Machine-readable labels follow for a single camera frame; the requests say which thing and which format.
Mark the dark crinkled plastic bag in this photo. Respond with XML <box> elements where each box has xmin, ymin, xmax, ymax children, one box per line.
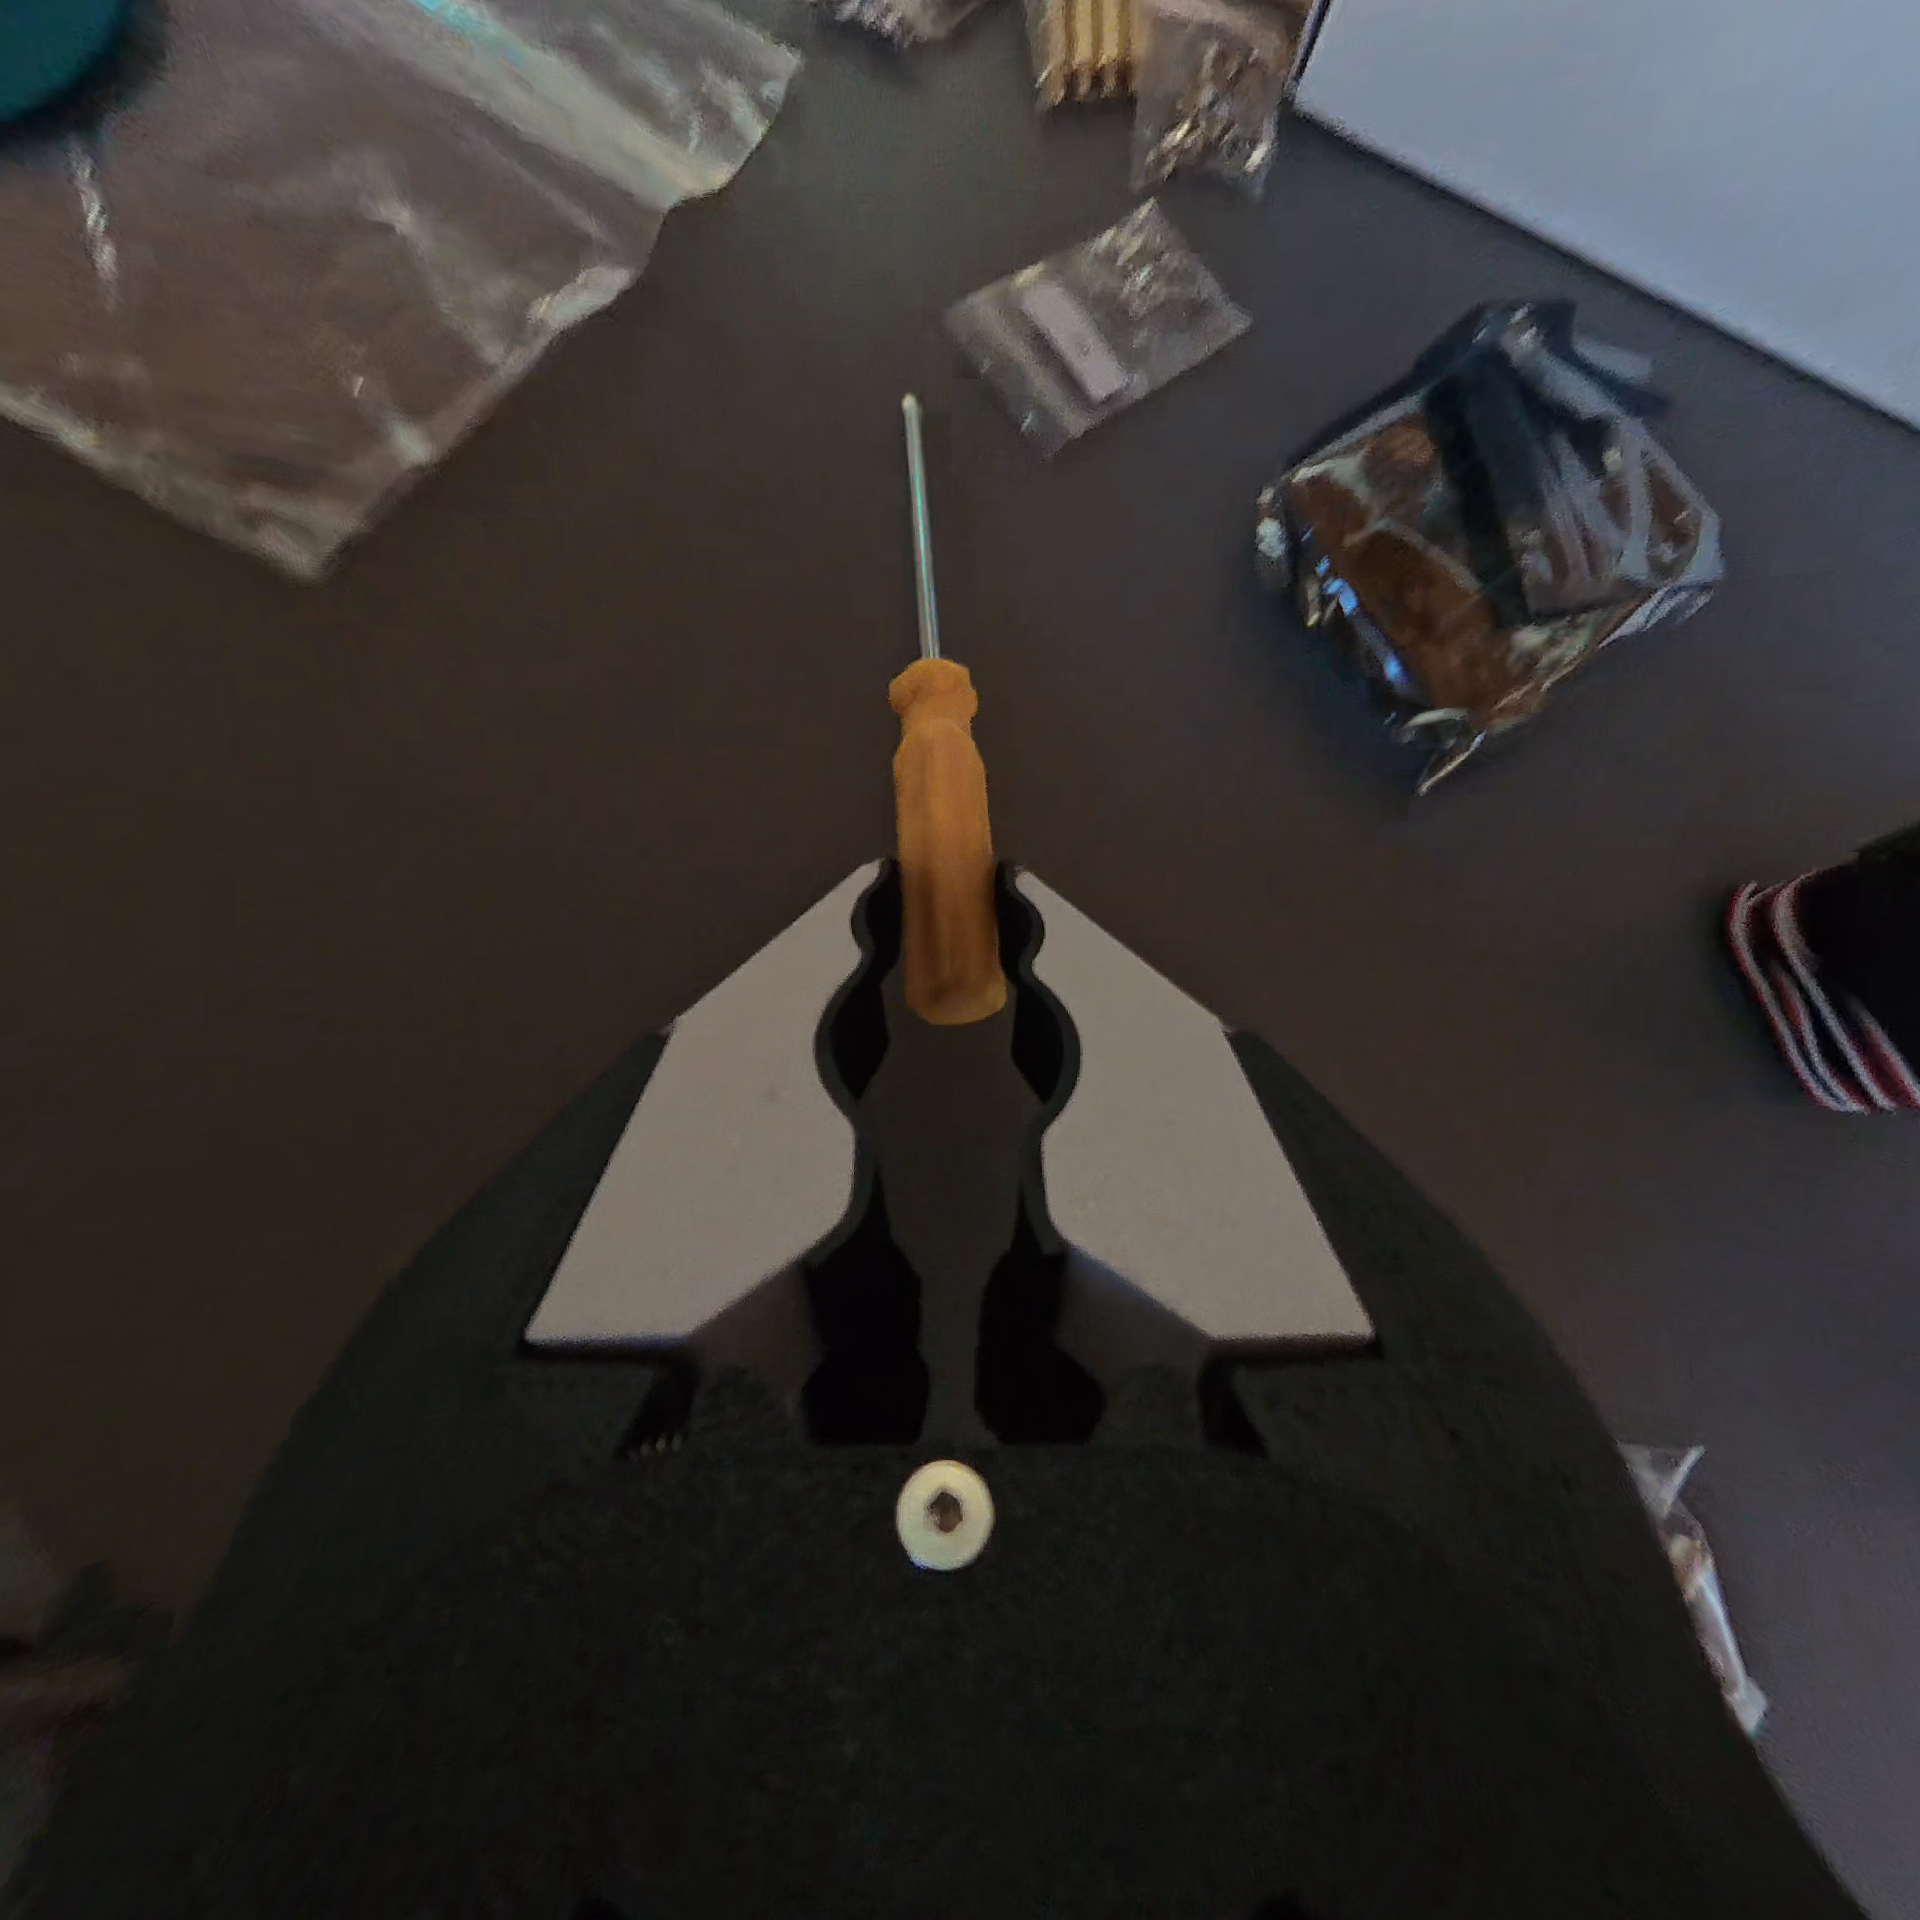
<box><xmin>1254</xmin><ymin>299</ymin><xmax>1727</xmax><ymax>797</ymax></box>

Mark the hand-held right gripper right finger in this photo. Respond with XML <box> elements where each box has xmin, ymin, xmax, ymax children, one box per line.
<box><xmin>974</xmin><ymin>866</ymin><xmax>1377</xmax><ymax>1445</ymax></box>

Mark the yellow-handled screwdriver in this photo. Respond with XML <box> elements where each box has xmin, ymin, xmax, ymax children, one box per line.
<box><xmin>888</xmin><ymin>392</ymin><xmax>1003</xmax><ymax>1026</ymax></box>

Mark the single clear hardware bag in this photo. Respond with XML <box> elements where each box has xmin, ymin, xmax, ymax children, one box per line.
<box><xmin>944</xmin><ymin>198</ymin><xmax>1254</xmax><ymax>459</ymax></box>
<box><xmin>1619</xmin><ymin>1442</ymin><xmax>1771</xmax><ymax>1742</ymax></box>

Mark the orange and white cardboard box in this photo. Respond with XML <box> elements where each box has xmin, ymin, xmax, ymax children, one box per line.
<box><xmin>1290</xmin><ymin>0</ymin><xmax>1920</xmax><ymax>430</ymax></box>

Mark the blue round metal disc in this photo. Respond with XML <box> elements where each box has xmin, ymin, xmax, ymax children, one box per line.
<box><xmin>0</xmin><ymin>0</ymin><xmax>159</xmax><ymax>122</ymax></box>

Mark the black striped bundle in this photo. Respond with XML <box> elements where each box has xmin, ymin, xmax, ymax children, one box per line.
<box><xmin>1723</xmin><ymin>824</ymin><xmax>1920</xmax><ymax>1116</ymax></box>

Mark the pile of small screw bags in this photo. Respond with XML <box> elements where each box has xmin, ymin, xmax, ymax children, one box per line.
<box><xmin>810</xmin><ymin>0</ymin><xmax>1322</xmax><ymax>198</ymax></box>

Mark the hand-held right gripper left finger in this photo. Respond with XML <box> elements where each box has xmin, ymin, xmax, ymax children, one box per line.
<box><xmin>522</xmin><ymin>858</ymin><xmax>929</xmax><ymax>1445</ymax></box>

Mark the clear plastic bag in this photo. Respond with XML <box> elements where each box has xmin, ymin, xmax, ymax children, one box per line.
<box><xmin>0</xmin><ymin>0</ymin><xmax>803</xmax><ymax>584</ymax></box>

